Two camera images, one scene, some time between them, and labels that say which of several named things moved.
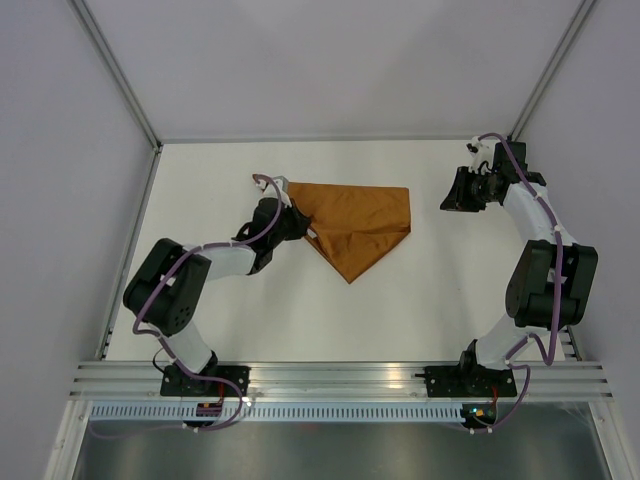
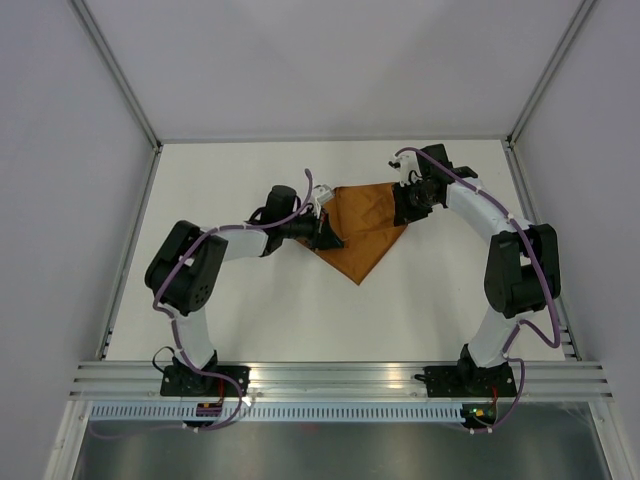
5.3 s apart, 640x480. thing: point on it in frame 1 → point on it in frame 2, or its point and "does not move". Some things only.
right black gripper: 457,199 → 403,213
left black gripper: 301,223 → 323,237
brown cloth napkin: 354,226 does not move
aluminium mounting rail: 341,380 does not move
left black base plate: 174,382 does not move
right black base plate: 469,381 does not move
